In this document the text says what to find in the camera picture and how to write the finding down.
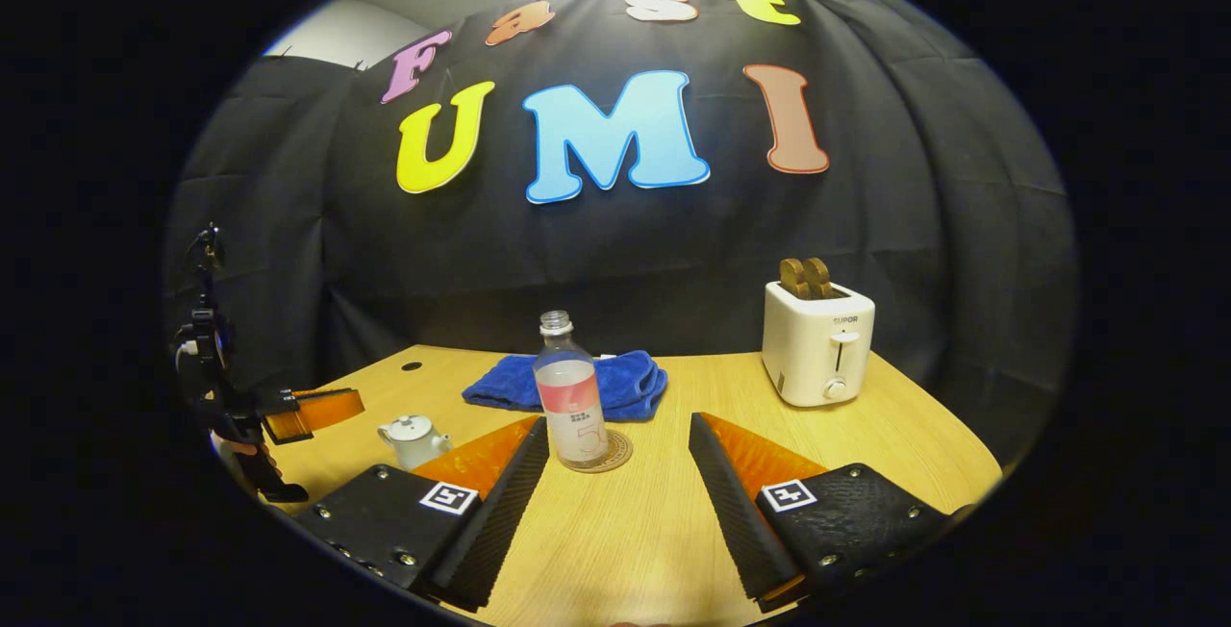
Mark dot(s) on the brown toast slice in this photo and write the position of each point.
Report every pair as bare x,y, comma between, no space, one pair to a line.
820,276
793,278

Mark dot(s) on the clear water bottle red label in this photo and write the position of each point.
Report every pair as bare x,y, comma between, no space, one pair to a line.
572,406

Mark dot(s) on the round wooden coaster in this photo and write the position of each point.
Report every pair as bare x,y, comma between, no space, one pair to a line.
618,454

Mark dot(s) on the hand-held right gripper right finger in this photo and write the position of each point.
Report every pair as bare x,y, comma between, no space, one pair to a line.
736,521

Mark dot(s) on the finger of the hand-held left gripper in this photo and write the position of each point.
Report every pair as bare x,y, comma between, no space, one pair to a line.
327,409

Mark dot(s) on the white toaster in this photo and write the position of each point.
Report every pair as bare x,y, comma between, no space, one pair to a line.
817,348

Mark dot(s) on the white teacup lid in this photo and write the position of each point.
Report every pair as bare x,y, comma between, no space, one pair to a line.
412,428

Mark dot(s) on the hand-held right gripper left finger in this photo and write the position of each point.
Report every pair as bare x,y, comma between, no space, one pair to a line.
495,531

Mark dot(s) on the white teacup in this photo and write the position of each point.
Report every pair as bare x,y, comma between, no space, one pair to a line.
414,449

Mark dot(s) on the blue towel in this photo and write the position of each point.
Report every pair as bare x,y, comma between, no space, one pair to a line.
630,382

